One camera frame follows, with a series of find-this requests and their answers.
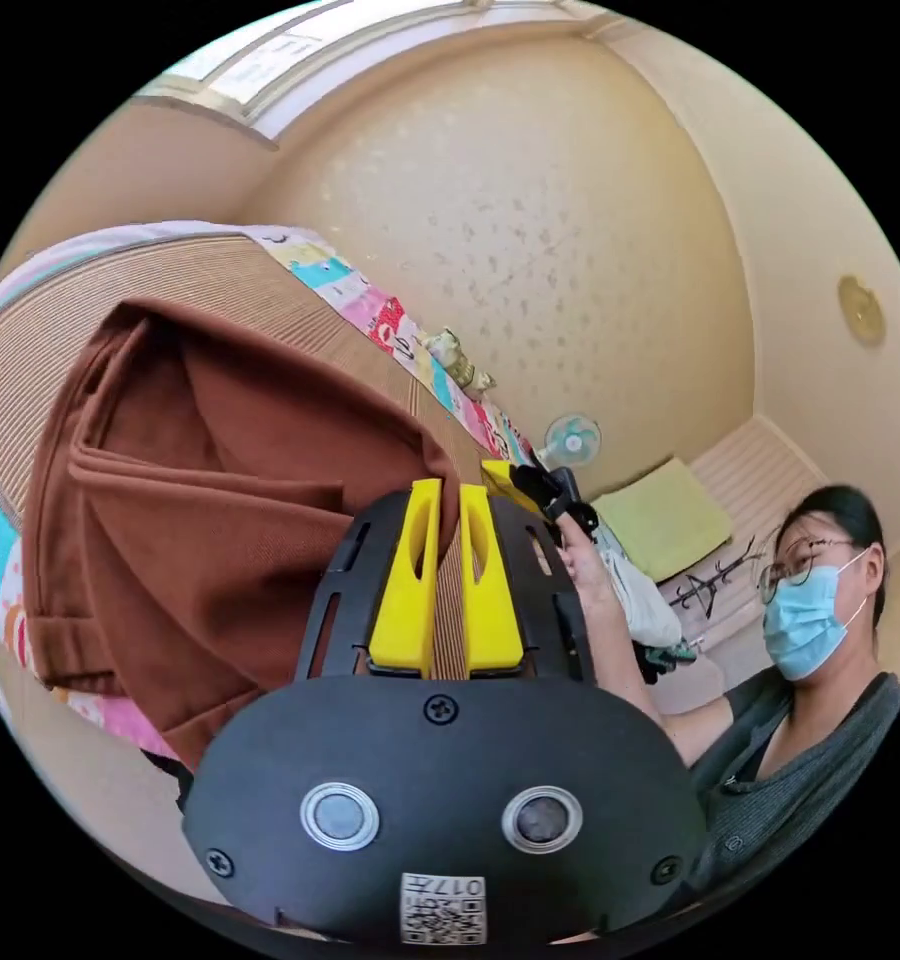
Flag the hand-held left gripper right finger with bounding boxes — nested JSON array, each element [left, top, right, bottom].
[[459, 484, 526, 671]]

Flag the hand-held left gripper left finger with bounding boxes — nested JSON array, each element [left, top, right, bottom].
[[368, 478, 444, 673]]

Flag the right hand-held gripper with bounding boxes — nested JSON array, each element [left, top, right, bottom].
[[481, 458, 601, 543]]

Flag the brown pants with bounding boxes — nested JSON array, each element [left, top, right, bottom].
[[20, 298, 463, 774]]

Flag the person's right forearm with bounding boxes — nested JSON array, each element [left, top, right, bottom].
[[578, 599, 739, 769]]

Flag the person's right hand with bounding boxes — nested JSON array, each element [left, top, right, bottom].
[[556, 523, 621, 625]]

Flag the small white fan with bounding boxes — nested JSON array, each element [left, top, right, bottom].
[[533, 410, 603, 471]]

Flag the patterned pillow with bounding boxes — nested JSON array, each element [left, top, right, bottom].
[[418, 328, 496, 397]]

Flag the white plastic bag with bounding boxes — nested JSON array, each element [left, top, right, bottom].
[[598, 533, 685, 651]]

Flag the yellow-green cloth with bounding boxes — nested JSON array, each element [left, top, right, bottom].
[[589, 457, 735, 585]]

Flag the dark coat stand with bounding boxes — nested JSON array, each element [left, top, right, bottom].
[[668, 533, 768, 621]]

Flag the person's body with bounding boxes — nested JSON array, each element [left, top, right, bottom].
[[686, 483, 900, 909]]

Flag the round ceiling lamp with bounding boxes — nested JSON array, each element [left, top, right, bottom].
[[836, 274, 888, 348]]

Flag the window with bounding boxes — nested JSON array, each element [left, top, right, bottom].
[[133, 0, 511, 145]]

